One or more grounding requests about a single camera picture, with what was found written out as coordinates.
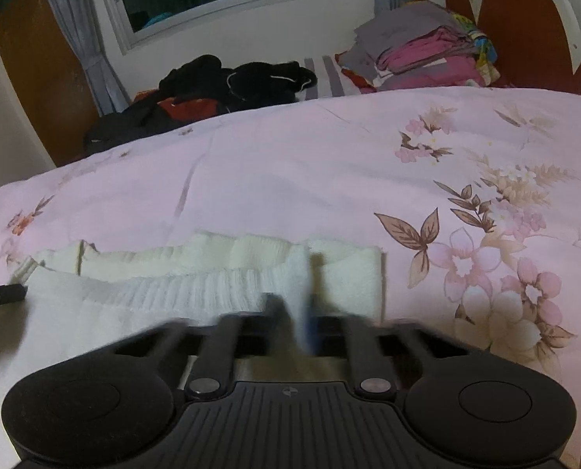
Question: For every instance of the stack of folded clothes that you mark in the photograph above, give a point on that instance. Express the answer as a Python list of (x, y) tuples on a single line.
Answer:
[(417, 49)]

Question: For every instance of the brown wooden door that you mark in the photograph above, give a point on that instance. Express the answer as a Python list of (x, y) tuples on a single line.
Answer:
[(36, 73)]

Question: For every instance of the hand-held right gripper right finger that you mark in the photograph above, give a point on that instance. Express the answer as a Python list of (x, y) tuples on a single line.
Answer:
[(320, 293)]

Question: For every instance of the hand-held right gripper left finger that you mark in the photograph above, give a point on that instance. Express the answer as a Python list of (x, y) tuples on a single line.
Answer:
[(276, 312)]

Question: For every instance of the red and white headboard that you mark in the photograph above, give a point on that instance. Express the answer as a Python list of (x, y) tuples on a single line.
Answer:
[(530, 24)]

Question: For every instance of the teal cloth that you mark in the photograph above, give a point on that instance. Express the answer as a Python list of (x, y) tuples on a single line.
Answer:
[(156, 20)]

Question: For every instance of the grey striped cloth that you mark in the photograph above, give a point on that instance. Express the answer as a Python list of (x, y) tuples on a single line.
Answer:
[(327, 75)]

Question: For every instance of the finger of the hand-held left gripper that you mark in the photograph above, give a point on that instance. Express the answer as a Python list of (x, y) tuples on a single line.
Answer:
[(2, 297)]

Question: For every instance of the cream knit sweater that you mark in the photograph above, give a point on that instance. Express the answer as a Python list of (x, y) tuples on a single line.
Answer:
[(124, 298)]

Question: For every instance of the pile of dark clothes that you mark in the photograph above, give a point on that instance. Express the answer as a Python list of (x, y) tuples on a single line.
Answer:
[(212, 88)]

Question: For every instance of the pink floral bed sheet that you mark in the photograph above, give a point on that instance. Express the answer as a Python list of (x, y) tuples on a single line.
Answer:
[(320, 156)]

